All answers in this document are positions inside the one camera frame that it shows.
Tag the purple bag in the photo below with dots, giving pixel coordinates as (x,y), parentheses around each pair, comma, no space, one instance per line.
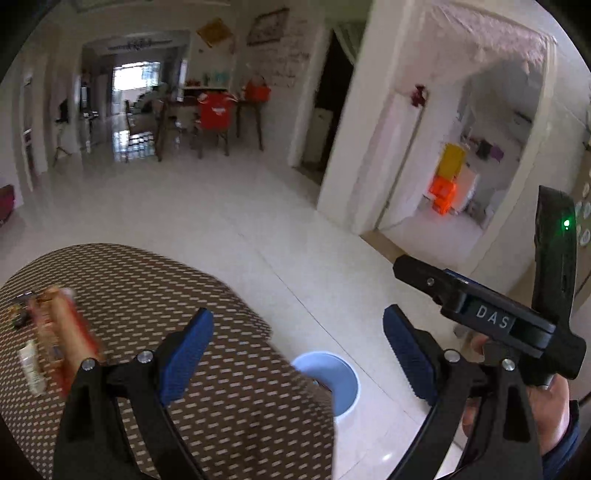
(489,151)

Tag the green door curtain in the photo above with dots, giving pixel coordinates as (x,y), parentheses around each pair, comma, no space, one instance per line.
(351,37)

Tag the tripod stand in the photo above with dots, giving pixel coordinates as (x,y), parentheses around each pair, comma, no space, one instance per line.
(63,110)

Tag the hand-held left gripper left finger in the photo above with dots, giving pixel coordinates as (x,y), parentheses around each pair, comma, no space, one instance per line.
(184,355)

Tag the white tube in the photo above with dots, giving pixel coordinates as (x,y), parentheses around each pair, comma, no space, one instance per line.
(31,369)

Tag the round table, dotted brown cloth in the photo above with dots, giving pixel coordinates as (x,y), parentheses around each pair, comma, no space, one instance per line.
(240,415)

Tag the wooden dining table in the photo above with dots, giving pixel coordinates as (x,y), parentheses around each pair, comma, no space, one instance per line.
(247,104)

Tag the red shirt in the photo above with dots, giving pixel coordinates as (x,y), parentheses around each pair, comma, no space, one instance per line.
(214,110)

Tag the pink lace door curtain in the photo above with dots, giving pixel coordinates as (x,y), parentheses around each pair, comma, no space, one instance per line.
(498,41)

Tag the small dark wrapper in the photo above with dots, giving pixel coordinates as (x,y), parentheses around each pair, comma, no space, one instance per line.
(21,318)

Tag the red door ornament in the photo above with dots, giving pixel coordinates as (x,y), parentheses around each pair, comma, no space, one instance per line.
(420,95)

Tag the dark red cushioned bench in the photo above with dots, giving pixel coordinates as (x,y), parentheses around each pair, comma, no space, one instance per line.
(5,203)

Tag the gold diamond wall decoration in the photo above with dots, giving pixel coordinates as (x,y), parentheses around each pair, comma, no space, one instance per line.
(214,33)

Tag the wooden dining chair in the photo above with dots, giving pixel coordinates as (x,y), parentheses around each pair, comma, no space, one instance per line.
(212,138)

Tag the framed wall painting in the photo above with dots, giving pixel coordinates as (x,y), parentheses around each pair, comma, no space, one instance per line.
(268,26)

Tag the person's right hand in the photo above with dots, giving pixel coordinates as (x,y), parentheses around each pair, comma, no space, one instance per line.
(551,415)

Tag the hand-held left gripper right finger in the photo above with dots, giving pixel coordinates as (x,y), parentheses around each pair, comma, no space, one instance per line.
(408,355)

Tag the person's right forearm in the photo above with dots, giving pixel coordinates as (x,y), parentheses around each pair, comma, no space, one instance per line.
(561,454)

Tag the orange box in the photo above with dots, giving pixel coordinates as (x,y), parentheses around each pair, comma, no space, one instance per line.
(442,196)

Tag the grey dining chair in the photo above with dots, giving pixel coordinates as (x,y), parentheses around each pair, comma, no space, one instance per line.
(138,120)

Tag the ceiling chandelier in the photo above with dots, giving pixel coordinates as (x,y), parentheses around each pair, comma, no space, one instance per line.
(130,45)

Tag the white cabinet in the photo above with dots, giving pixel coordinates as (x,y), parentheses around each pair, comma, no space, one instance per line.
(318,138)

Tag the large red snack bag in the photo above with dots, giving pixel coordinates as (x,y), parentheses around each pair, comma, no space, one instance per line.
(64,332)

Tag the light blue bin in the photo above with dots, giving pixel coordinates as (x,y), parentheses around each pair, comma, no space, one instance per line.
(341,374)

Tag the wall paper sheets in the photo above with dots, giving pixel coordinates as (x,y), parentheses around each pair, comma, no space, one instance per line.
(291,64)

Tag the yellow box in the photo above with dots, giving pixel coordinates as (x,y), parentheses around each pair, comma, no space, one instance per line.
(450,161)

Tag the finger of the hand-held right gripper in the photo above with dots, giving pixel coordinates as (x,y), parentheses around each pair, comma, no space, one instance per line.
(420,274)

